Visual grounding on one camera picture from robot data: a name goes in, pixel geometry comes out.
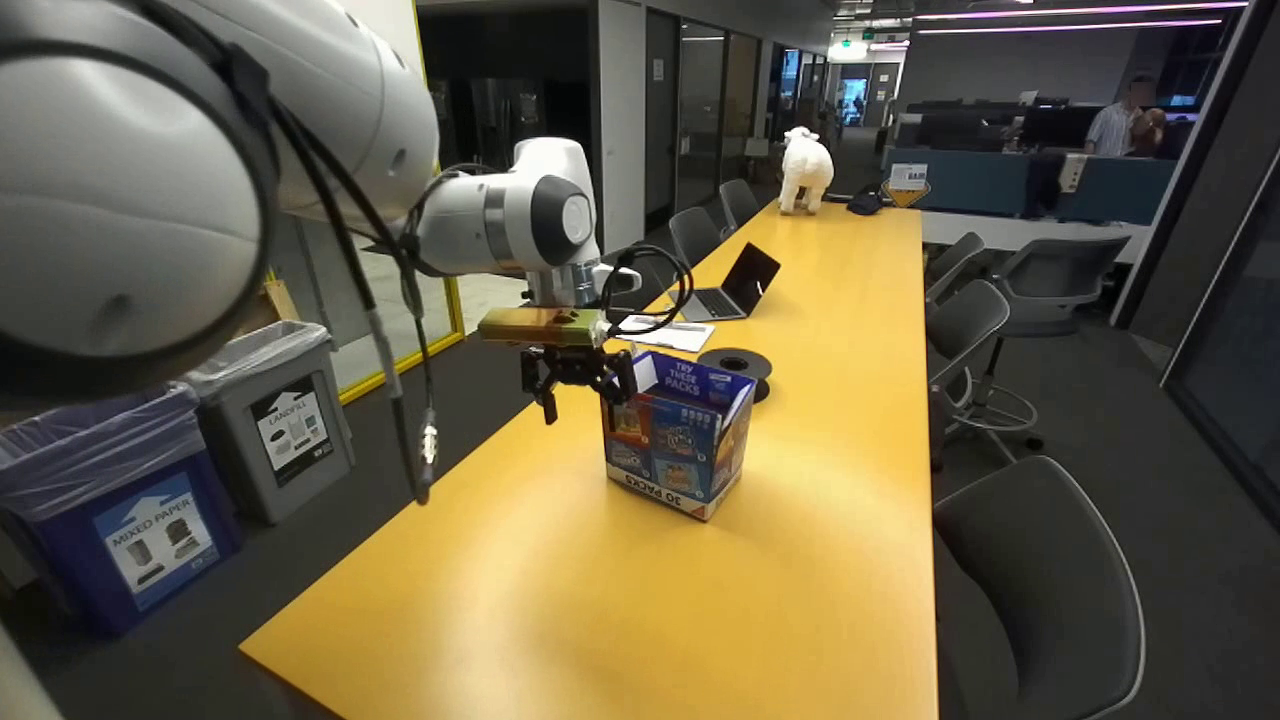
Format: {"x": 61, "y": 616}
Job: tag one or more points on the blue office counter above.
{"x": 984, "y": 183}

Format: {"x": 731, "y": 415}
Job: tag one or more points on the yellow window frame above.
{"x": 403, "y": 371}

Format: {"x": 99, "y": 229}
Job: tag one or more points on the blue printed cardboard box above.
{"x": 665, "y": 460}

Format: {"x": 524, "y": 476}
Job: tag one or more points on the white paper sheet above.
{"x": 674, "y": 337}

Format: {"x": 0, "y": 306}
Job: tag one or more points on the grey open laptop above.
{"x": 750, "y": 278}

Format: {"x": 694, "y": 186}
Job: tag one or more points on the white polar bear toy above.
{"x": 807, "y": 170}

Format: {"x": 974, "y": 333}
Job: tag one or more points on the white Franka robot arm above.
{"x": 135, "y": 175}

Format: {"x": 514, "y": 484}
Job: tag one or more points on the small pale box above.
{"x": 910, "y": 183}

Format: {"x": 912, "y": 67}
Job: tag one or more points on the blue recycling bin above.
{"x": 135, "y": 533}

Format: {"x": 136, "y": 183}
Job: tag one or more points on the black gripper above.
{"x": 573, "y": 367}

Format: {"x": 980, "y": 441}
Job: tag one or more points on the person in white shirt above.
{"x": 1117, "y": 121}

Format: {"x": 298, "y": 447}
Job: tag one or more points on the small black device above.
{"x": 866, "y": 204}

